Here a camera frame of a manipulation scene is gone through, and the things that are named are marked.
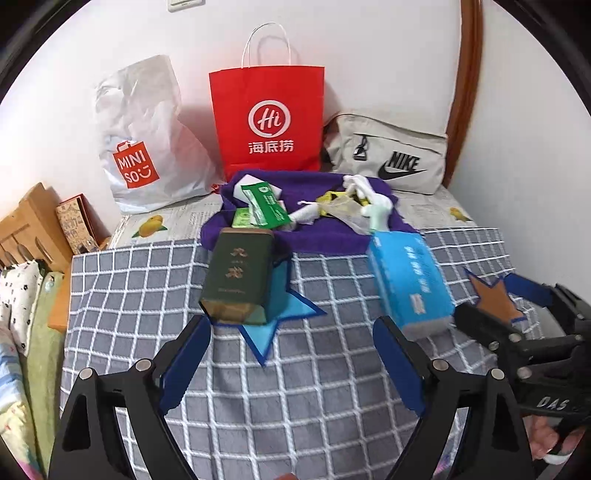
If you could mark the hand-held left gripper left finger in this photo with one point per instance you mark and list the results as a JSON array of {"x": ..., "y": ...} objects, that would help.
[{"x": 184, "y": 367}]

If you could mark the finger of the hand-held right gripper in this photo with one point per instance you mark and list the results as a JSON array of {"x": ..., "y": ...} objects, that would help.
[
  {"x": 485, "y": 327},
  {"x": 535, "y": 293}
]

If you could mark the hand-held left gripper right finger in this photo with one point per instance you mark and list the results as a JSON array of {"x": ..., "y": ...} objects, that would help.
[{"x": 400, "y": 367}]

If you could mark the light green tissue pack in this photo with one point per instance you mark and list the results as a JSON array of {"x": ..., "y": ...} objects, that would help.
[{"x": 241, "y": 218}]

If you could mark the clear plastic bag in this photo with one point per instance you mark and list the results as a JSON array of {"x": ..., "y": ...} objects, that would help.
[{"x": 348, "y": 214}]

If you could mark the green packet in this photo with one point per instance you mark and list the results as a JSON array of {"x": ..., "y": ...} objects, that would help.
[{"x": 268, "y": 207}]

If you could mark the white sponge block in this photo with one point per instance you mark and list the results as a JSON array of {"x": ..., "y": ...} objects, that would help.
[{"x": 249, "y": 182}]

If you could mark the person's right hand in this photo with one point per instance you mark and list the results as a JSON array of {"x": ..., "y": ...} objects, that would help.
[{"x": 542, "y": 438}]

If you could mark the brown felt star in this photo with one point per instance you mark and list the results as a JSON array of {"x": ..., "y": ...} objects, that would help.
[{"x": 496, "y": 297}]

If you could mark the grey checked blanket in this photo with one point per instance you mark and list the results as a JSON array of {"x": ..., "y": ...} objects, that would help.
[{"x": 138, "y": 295}]

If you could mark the blue tissue pack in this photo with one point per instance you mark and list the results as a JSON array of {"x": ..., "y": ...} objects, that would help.
[{"x": 411, "y": 281}]

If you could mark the dark green tin box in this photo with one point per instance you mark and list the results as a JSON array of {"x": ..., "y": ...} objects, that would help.
[{"x": 238, "y": 272}]

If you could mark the blue felt star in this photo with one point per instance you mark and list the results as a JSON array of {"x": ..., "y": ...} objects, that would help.
[{"x": 281, "y": 295}]

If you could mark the light green bed sheet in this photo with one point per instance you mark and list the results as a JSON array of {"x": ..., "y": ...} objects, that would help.
[{"x": 41, "y": 369}]

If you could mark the fruit print sheet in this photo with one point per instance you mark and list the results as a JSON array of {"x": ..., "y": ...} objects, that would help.
[{"x": 157, "y": 226}]

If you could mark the purple towel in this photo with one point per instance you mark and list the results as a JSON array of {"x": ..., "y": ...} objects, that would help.
[{"x": 323, "y": 235}]

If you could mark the white dotted pillow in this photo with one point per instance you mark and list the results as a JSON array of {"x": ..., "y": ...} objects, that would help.
[{"x": 21, "y": 300}]

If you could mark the colourful quilt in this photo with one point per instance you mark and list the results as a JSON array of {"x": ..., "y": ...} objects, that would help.
[{"x": 11, "y": 406}]

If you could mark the patterned box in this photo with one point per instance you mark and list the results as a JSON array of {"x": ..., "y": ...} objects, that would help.
[{"x": 76, "y": 224}]

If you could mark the grey waist bag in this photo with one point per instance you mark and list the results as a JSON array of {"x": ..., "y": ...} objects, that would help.
[{"x": 392, "y": 147}]

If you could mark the wooden headboard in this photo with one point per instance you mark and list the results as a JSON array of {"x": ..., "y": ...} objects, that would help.
[{"x": 32, "y": 221}]

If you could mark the white plastic shopping bag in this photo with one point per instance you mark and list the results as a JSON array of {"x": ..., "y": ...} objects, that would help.
[{"x": 147, "y": 138}]

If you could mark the red paper bag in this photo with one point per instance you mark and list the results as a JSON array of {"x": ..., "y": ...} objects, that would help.
[{"x": 268, "y": 101}]

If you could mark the brown wooden door frame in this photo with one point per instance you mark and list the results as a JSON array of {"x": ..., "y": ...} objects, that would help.
[{"x": 466, "y": 92}]

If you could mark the white wall switch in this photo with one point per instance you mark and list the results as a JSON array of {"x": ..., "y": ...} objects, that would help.
[{"x": 186, "y": 3}]

